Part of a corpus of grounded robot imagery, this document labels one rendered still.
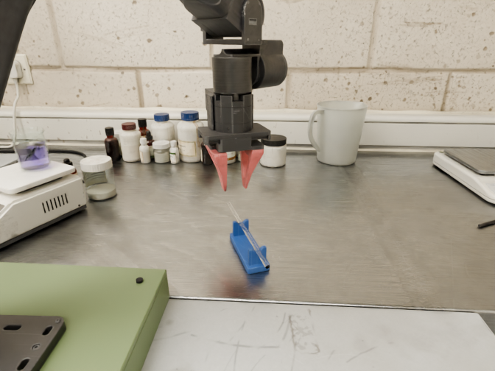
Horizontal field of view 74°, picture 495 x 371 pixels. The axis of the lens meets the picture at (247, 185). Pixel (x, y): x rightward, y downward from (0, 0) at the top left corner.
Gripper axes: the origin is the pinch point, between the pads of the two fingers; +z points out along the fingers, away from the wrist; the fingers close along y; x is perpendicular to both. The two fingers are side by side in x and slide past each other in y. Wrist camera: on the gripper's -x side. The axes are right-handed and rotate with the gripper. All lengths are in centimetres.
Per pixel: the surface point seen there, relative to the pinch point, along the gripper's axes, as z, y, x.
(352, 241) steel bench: 8.7, -17.2, 9.6
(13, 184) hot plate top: -0.3, 34.3, -10.3
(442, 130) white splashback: 2, -68, -23
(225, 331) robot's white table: 9.0, 7.1, 20.9
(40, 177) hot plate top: -0.4, 30.8, -12.5
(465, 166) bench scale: 5, -57, -5
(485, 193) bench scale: 7, -51, 5
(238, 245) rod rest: 7.7, 1.3, 6.3
